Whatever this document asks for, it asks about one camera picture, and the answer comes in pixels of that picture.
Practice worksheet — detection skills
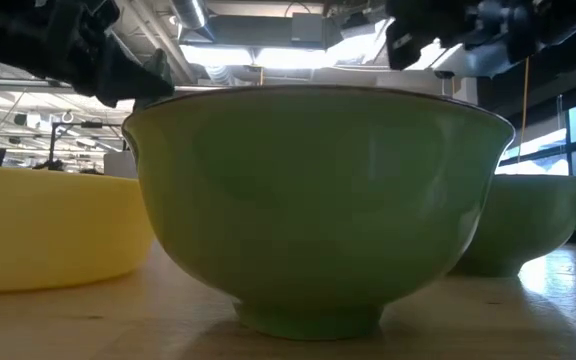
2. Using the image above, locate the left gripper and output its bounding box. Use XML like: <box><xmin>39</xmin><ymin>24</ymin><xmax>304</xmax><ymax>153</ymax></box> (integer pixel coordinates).
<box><xmin>42</xmin><ymin>0</ymin><xmax>175</xmax><ymax>108</ymax></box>

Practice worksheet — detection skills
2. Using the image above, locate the yellow hanging cable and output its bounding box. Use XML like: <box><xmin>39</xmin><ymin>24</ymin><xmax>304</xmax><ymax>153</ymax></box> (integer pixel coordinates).
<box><xmin>516</xmin><ymin>54</ymin><xmax>530</xmax><ymax>165</ymax></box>

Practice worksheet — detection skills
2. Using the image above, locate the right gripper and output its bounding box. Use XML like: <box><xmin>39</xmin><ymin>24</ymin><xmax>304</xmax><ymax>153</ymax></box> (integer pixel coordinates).
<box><xmin>386</xmin><ymin>0</ymin><xmax>469</xmax><ymax>71</ymax></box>

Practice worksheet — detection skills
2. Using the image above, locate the rectangular silver ceiling duct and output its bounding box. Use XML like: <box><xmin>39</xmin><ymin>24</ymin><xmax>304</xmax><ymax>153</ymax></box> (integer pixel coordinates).
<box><xmin>325</xmin><ymin>0</ymin><xmax>484</xmax><ymax>79</ymax></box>

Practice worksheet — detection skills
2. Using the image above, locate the grey ceiling box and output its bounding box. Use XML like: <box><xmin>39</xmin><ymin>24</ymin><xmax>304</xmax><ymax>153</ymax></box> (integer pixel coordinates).
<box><xmin>291</xmin><ymin>12</ymin><xmax>326</xmax><ymax>44</ymax></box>

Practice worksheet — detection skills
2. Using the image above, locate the round silver ceiling duct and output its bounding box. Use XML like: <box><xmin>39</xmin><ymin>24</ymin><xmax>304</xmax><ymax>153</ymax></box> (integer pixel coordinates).
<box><xmin>170</xmin><ymin>0</ymin><xmax>210</xmax><ymax>31</ymax></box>

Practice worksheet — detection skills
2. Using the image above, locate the red floral green-sided bowl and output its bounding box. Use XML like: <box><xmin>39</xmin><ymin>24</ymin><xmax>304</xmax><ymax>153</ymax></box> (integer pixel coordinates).
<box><xmin>446</xmin><ymin>173</ymin><xmax>576</xmax><ymax>279</ymax></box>
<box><xmin>121</xmin><ymin>84</ymin><xmax>516</xmax><ymax>342</ymax></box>

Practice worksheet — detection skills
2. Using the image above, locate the white faceted plant pot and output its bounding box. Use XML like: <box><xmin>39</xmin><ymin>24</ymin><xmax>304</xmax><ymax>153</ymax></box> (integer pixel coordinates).
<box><xmin>102</xmin><ymin>149</ymin><xmax>140</xmax><ymax>180</ymax></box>

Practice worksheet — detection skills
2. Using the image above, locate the black metal stand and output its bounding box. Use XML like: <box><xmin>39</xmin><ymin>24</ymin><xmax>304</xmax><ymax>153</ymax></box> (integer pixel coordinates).
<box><xmin>47</xmin><ymin>121</ymin><xmax>124</xmax><ymax>171</ymax></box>

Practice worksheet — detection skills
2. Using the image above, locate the yellow plastic bowl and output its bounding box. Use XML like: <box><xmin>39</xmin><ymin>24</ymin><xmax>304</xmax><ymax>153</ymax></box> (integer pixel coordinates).
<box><xmin>0</xmin><ymin>164</ymin><xmax>156</xmax><ymax>295</ymax></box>

